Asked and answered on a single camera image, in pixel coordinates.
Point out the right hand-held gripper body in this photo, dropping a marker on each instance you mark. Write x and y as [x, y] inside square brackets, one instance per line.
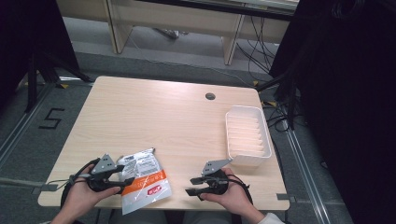
[214, 182]

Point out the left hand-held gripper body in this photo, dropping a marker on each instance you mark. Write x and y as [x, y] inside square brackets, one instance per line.
[104, 165]

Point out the silver orange snack packet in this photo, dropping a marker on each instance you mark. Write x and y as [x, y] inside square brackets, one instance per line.
[146, 186]

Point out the white plastic tray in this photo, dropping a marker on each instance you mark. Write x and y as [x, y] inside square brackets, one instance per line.
[246, 137]

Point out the person's right hand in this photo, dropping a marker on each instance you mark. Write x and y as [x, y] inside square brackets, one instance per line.
[235, 196]

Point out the person's left hand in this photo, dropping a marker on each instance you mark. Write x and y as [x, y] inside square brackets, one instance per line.
[77, 194]

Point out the black metal stand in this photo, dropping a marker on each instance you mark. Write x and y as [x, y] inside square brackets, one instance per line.
[291, 102]
[31, 81]

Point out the grey power strip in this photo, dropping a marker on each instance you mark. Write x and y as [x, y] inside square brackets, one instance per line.
[169, 33]

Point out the black curtain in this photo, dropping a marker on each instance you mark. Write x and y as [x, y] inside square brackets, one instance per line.
[348, 93]
[25, 31]

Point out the beige wooden desk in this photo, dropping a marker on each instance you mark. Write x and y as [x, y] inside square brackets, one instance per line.
[174, 18]

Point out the grey table bracket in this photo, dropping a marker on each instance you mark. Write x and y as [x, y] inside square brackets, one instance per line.
[46, 187]
[285, 197]

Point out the metal floor rail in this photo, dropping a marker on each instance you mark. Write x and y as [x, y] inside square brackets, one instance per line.
[25, 124]
[303, 165]

